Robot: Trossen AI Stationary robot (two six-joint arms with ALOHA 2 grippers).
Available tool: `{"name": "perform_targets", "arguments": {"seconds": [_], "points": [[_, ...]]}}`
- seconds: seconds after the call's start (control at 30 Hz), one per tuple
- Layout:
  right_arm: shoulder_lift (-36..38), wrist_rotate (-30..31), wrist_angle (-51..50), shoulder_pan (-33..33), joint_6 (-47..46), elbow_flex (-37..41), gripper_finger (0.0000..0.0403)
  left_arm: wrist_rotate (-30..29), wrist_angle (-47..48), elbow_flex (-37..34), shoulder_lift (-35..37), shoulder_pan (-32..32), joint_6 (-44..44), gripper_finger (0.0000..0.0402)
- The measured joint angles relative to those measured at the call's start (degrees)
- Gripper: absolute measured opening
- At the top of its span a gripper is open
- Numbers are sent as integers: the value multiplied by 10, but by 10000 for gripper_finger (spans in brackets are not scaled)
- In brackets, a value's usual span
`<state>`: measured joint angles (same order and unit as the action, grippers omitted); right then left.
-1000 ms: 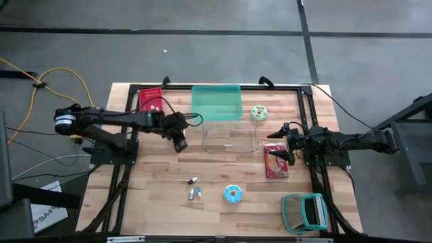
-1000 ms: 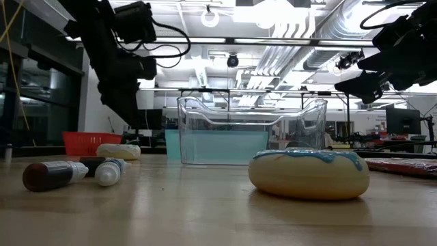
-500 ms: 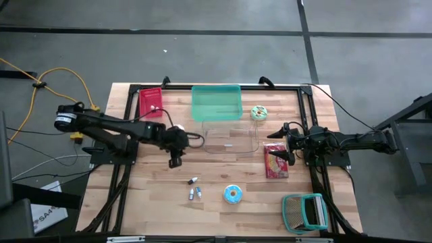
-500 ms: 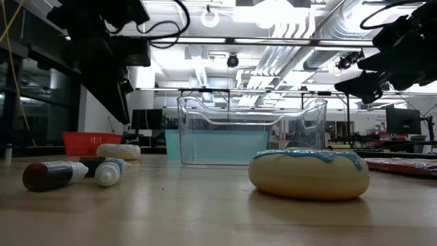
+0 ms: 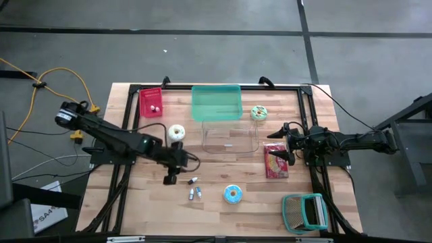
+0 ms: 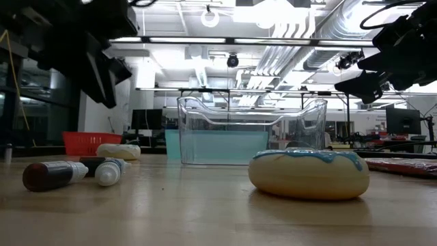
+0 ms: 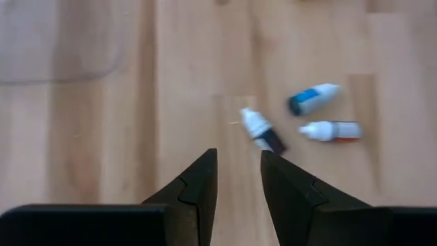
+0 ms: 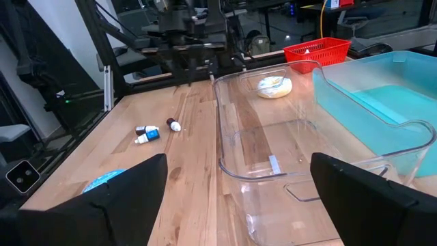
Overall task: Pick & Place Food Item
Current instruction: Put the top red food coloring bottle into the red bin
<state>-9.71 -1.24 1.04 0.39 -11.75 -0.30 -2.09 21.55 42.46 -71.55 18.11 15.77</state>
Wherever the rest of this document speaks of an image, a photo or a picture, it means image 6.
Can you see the green frosted toy donut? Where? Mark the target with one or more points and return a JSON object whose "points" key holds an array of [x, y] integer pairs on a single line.
{"points": [[299, 146]]}

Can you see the black ceiling camera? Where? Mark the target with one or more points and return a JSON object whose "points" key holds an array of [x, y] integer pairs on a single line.
{"points": [[348, 60], [233, 61]]}

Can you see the dark red ink bottle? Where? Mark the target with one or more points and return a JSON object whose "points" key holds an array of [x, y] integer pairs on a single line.
{"points": [[51, 176]]}

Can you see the red snack packet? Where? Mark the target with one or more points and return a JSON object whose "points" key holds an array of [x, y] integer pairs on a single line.
{"points": [[403, 166]]}

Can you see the white frosted toy donut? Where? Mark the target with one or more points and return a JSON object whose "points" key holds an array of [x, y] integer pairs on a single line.
{"points": [[117, 153]]}

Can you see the teal plastic bin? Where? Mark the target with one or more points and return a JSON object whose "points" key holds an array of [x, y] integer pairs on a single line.
{"points": [[218, 147]]}

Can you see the clear plastic bin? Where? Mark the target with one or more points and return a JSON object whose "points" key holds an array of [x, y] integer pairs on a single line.
{"points": [[307, 130]]}

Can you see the black computer monitor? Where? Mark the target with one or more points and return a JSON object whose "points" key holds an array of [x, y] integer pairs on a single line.
{"points": [[403, 120], [147, 119]]}

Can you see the red plastic basket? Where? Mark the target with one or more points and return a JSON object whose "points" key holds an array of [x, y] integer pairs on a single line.
{"points": [[88, 141]]}

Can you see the blue frosted toy donut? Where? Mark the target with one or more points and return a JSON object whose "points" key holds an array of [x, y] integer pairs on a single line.
{"points": [[307, 177]]}

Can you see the silver ventilation duct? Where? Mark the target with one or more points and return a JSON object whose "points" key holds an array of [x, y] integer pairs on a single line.
{"points": [[341, 20]]}

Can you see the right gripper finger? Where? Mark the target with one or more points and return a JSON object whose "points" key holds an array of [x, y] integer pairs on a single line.
{"points": [[406, 66], [370, 86]]}

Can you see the small grey cylinder post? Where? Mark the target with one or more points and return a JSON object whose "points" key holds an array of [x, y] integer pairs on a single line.
{"points": [[7, 153]]}

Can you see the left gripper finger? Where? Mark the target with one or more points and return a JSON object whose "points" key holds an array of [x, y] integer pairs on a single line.
{"points": [[100, 82]]}

